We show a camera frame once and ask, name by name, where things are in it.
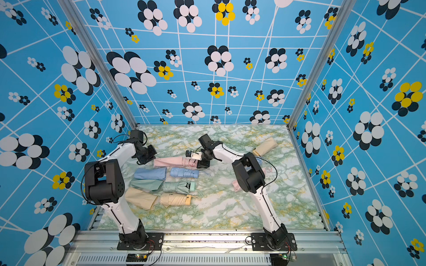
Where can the blue sleeved umbrella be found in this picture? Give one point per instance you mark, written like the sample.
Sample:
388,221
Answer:
260,162
151,174

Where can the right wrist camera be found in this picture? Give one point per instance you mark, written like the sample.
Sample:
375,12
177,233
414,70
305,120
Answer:
193,155

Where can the beige umbrella sleeve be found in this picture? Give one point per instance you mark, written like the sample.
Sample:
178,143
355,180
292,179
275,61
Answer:
140,198

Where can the aluminium corner post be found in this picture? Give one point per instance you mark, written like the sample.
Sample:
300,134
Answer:
330,41
76,20

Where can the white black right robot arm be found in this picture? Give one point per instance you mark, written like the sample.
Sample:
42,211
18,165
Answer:
272,225

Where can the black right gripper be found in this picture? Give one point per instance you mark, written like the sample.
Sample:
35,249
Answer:
201,164

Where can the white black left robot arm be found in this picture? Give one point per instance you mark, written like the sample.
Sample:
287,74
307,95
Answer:
104,186

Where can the mint green umbrella sleeve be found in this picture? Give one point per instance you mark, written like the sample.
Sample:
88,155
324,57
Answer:
146,185

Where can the pink sleeved umbrella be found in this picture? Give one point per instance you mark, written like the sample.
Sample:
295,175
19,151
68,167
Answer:
168,162
236,185

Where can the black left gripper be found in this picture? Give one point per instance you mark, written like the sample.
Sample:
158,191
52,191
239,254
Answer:
152,153

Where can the aluminium corner post right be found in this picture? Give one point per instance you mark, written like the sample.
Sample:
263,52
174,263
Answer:
330,41

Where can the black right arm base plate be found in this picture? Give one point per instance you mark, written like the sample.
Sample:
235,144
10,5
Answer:
264,242

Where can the aluminium corner post left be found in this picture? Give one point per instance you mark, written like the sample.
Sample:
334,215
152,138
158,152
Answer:
76,20

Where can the aluminium front rail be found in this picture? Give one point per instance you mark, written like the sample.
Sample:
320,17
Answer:
208,248

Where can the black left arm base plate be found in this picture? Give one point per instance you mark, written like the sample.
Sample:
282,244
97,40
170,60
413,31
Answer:
135,242

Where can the beige sleeved umbrella far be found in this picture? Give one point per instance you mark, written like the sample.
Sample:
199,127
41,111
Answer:
265,147

